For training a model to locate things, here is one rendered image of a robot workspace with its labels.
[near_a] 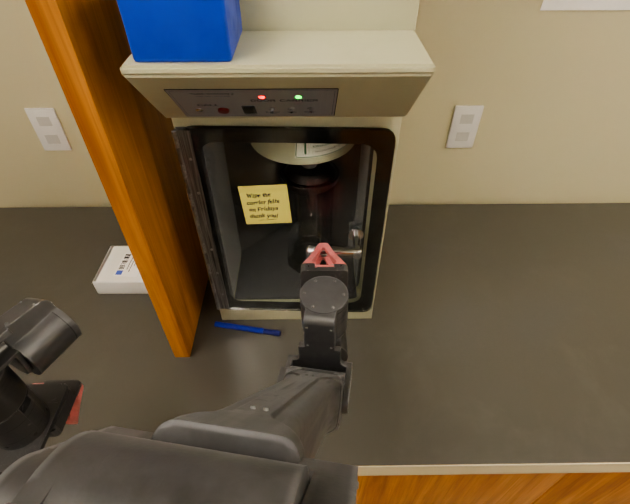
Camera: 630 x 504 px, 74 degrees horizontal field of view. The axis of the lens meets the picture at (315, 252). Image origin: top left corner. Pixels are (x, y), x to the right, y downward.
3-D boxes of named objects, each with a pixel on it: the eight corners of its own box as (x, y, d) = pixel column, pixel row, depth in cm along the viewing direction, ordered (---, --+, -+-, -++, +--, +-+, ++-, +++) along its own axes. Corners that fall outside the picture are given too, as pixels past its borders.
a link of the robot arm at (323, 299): (275, 409, 51) (346, 419, 49) (264, 357, 43) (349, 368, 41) (295, 327, 59) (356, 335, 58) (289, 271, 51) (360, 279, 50)
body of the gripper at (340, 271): (347, 260, 59) (351, 302, 54) (344, 306, 66) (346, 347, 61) (301, 261, 59) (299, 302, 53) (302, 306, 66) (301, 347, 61)
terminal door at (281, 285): (221, 306, 86) (177, 124, 58) (370, 309, 86) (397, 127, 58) (221, 309, 86) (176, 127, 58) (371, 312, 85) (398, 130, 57)
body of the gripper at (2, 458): (74, 390, 53) (49, 359, 48) (38, 477, 46) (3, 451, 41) (23, 391, 53) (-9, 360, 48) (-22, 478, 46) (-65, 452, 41)
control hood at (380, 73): (167, 110, 57) (147, 30, 50) (404, 108, 58) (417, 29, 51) (143, 154, 49) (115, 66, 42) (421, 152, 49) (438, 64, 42)
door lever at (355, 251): (307, 238, 72) (307, 227, 70) (363, 239, 71) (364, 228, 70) (305, 261, 68) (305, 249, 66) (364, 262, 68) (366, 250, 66)
